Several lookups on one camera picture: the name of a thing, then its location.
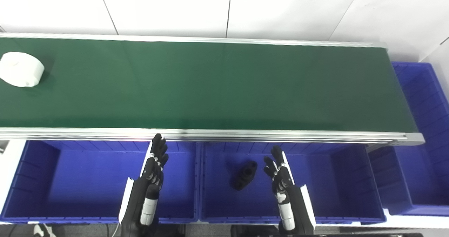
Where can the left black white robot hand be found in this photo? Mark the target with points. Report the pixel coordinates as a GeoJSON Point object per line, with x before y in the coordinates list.
{"type": "Point", "coordinates": [135, 198]}

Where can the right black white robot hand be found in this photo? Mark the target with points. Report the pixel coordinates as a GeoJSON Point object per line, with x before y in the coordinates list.
{"type": "Point", "coordinates": [296, 202]}

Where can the white round plastic part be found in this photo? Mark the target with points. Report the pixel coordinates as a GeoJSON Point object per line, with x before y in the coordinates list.
{"type": "Point", "coordinates": [21, 68]}

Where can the black flanged part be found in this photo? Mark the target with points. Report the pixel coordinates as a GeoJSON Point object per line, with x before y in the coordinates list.
{"type": "Point", "coordinates": [243, 175]}

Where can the green conveyor belt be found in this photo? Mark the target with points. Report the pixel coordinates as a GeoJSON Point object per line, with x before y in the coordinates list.
{"type": "Point", "coordinates": [245, 135]}
{"type": "Point", "coordinates": [210, 86]}

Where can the large blue plastic bin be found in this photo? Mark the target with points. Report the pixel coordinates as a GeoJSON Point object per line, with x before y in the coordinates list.
{"type": "Point", "coordinates": [428, 124]}

